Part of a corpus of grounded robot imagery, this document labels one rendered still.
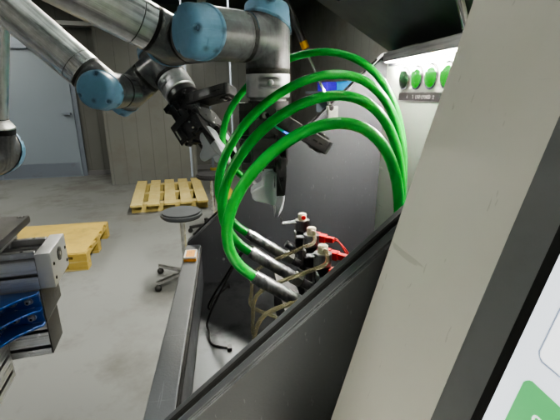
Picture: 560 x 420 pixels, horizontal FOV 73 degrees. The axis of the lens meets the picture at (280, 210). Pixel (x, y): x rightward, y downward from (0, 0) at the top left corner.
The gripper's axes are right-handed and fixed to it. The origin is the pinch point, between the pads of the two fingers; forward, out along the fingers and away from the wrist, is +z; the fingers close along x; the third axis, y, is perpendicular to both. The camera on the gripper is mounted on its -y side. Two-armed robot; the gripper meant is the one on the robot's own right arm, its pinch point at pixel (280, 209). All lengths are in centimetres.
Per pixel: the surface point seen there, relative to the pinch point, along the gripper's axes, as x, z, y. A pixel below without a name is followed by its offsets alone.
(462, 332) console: 48.0, -5.9, -5.6
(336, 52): -4.7, -28.3, -11.1
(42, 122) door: -600, 23, 300
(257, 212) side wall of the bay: -30.9, 10.0, 2.0
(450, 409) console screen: 50, -1, -4
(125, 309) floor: -160, 114, 79
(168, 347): 13.5, 18.5, 20.3
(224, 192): 16.7, -8.0, 10.1
